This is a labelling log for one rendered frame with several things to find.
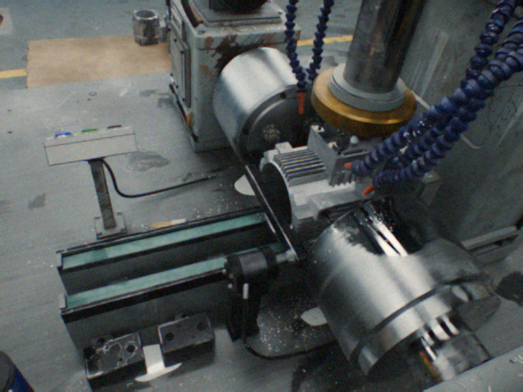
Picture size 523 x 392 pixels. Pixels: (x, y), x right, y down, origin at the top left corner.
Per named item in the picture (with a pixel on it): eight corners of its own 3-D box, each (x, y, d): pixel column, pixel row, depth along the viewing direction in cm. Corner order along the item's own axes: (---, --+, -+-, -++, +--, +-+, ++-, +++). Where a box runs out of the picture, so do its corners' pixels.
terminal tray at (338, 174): (353, 144, 89) (362, 117, 84) (381, 177, 82) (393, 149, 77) (303, 154, 85) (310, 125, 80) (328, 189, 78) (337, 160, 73)
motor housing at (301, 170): (328, 184, 102) (347, 119, 89) (370, 242, 90) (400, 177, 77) (252, 200, 96) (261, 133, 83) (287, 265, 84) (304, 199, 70)
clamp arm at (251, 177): (308, 266, 74) (255, 173, 91) (311, 256, 72) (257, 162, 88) (290, 271, 73) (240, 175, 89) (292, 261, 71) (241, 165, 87)
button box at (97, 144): (135, 149, 92) (131, 124, 91) (138, 151, 85) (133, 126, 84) (51, 162, 86) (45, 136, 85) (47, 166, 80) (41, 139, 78)
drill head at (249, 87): (274, 98, 129) (285, 17, 111) (331, 175, 105) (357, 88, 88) (195, 109, 121) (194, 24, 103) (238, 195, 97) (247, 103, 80)
